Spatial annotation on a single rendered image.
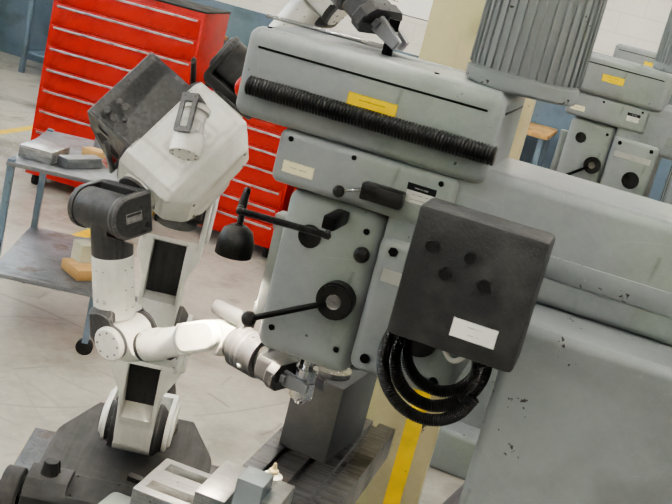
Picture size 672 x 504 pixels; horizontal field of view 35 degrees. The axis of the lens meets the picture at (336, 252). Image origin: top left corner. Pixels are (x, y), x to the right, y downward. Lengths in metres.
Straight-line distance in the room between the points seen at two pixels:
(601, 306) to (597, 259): 0.08
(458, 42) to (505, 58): 1.86
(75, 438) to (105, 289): 0.91
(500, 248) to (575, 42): 0.43
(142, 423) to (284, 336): 1.02
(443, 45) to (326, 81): 1.86
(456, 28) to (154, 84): 1.54
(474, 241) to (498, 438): 0.38
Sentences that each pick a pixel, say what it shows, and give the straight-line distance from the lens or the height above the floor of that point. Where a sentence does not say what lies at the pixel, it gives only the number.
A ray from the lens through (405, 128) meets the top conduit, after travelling 1.81.
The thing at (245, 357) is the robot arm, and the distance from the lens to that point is 2.17.
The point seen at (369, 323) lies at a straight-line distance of 1.93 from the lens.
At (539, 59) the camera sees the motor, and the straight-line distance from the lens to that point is 1.84.
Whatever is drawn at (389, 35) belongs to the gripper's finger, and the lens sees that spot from 1.96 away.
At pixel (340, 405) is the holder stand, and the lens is 2.41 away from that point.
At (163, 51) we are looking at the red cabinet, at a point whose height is 1.14.
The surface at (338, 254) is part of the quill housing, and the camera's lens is 1.94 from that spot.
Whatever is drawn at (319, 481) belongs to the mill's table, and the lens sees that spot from 2.39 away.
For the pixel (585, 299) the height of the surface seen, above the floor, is 1.60.
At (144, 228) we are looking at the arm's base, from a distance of 2.34.
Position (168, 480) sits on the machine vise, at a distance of 2.12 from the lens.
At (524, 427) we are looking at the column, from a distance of 1.81.
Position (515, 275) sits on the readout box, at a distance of 1.60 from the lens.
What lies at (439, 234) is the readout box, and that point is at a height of 1.69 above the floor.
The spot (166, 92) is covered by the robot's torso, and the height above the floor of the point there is 1.67.
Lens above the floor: 2.05
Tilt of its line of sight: 15 degrees down
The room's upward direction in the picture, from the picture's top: 14 degrees clockwise
